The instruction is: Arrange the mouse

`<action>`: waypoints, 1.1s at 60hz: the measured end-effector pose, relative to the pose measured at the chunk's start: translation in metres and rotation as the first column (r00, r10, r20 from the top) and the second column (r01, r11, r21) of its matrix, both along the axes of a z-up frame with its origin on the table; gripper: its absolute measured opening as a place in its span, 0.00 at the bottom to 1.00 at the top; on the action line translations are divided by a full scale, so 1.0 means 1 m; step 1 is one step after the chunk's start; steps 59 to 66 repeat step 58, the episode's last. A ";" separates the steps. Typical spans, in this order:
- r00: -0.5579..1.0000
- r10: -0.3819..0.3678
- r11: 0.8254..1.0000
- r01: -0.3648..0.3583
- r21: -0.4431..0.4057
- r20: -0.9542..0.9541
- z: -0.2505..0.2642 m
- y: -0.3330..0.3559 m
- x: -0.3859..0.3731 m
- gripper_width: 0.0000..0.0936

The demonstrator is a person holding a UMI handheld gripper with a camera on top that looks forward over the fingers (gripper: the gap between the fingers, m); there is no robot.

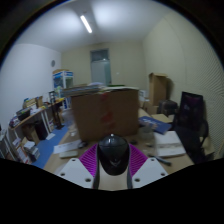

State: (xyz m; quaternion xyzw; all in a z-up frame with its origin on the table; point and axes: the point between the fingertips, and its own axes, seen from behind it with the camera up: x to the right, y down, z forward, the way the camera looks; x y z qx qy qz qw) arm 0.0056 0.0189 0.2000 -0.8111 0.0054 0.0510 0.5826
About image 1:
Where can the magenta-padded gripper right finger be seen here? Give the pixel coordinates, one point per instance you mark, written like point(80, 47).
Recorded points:
point(148, 171)

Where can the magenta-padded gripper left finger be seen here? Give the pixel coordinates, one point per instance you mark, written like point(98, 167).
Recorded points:
point(75, 171)

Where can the black computer mouse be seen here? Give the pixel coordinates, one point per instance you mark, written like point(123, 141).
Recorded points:
point(113, 153)

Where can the white book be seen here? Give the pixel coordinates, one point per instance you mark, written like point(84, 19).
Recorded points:
point(169, 144)

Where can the clear plastic container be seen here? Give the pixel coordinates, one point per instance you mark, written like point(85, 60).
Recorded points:
point(146, 136)

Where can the blue book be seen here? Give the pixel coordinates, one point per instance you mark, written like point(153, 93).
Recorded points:
point(156, 125)

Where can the black office chair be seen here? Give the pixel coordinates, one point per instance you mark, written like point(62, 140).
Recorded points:
point(191, 130)

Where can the wooden shelf unit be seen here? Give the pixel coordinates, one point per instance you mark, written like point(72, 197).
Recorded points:
point(30, 130)

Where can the large brown cardboard box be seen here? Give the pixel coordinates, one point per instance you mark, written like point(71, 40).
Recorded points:
point(106, 113)

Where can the paper stack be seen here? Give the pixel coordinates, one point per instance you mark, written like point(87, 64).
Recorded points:
point(81, 90)

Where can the tall open cardboard box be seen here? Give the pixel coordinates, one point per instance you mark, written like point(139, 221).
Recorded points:
point(158, 88)

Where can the blue white display cabinet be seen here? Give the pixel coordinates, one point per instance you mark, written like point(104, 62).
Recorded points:
point(62, 80)

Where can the grey door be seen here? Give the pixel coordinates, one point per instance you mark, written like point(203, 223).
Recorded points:
point(100, 70)

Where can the ceiling light tube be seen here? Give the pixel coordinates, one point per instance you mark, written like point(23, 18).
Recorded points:
point(86, 24)

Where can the round wall clock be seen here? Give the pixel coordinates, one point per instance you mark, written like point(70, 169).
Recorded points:
point(53, 63)

